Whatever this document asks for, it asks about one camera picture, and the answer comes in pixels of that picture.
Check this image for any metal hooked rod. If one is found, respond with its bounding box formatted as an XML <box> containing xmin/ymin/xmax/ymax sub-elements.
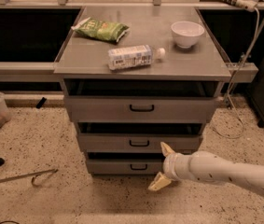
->
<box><xmin>0</xmin><ymin>169</ymin><xmax>58</xmax><ymax>184</ymax></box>

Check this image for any white labelled plastic bottle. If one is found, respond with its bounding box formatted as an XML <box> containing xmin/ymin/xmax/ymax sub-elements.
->
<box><xmin>108</xmin><ymin>45</ymin><xmax>166</xmax><ymax>71</ymax></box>

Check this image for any small black floor object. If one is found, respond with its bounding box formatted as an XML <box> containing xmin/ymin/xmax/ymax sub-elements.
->
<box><xmin>36</xmin><ymin>97</ymin><xmax>47</xmax><ymax>109</ymax></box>

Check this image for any green chip bag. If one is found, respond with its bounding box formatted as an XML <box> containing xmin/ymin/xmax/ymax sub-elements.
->
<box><xmin>71</xmin><ymin>17</ymin><xmax>130</xmax><ymax>43</ymax></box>

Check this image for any grey drawer cabinet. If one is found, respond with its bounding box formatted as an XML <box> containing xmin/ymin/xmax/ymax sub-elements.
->
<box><xmin>53</xmin><ymin>5</ymin><xmax>232</xmax><ymax>181</ymax></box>

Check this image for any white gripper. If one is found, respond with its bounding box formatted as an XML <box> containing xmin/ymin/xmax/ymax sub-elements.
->
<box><xmin>148</xmin><ymin>142</ymin><xmax>193</xmax><ymax>191</ymax></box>

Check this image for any white power cable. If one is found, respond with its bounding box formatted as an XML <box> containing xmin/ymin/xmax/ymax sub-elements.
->
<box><xmin>211</xmin><ymin>7</ymin><xmax>260</xmax><ymax>140</ymax></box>

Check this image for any white ceramic bowl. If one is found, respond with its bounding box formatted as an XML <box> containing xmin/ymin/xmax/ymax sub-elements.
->
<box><xmin>171</xmin><ymin>21</ymin><xmax>205</xmax><ymax>49</ymax></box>

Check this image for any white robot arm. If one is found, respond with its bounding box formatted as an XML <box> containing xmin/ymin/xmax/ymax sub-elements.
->
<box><xmin>148</xmin><ymin>142</ymin><xmax>264</xmax><ymax>197</ymax></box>

